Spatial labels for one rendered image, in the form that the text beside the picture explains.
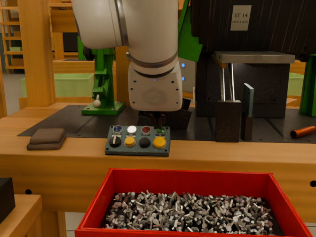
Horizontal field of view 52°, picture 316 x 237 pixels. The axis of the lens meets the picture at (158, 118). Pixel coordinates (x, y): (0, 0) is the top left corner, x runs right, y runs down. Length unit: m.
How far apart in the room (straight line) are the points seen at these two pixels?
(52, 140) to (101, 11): 0.43
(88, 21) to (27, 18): 0.96
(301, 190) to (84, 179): 0.50
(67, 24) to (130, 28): 1.00
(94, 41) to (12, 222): 0.35
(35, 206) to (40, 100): 0.81
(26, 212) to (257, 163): 0.49
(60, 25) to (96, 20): 1.00
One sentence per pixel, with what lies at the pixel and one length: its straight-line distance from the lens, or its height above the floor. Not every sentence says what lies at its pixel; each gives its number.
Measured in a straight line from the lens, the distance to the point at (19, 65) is 11.10.
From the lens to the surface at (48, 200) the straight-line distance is 0.86.
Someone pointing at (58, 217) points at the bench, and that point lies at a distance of 1.64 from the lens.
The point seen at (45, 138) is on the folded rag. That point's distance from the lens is 0.84.
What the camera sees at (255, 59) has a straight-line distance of 0.77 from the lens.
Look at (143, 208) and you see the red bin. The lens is 0.59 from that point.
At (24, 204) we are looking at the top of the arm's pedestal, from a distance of 0.71.
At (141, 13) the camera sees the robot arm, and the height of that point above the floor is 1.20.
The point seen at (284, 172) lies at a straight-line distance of 0.79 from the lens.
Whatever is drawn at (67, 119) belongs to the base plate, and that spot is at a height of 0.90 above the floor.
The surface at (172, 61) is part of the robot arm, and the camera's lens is 0.55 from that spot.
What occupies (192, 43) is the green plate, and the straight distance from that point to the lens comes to 0.94.
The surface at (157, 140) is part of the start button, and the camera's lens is 0.75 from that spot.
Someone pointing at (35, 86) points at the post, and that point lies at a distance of 1.45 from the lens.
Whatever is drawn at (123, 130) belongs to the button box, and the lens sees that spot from 0.79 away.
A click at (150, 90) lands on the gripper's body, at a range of 0.59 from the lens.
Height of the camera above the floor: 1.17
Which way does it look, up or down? 14 degrees down
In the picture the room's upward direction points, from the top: straight up
